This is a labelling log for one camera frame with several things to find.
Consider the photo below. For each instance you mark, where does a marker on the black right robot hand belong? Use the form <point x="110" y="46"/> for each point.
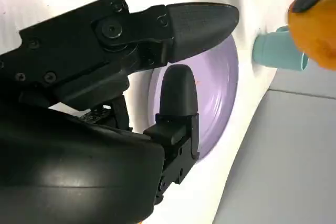
<point x="65" y="155"/>

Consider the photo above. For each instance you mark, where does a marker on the orange white toy bread roll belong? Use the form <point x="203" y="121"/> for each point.
<point x="309" y="30"/>

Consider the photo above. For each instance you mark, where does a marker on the pale green mug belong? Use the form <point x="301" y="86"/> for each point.
<point x="273" y="51"/>

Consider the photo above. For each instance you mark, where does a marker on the lilac plate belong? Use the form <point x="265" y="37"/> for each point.
<point x="218" y="90"/>

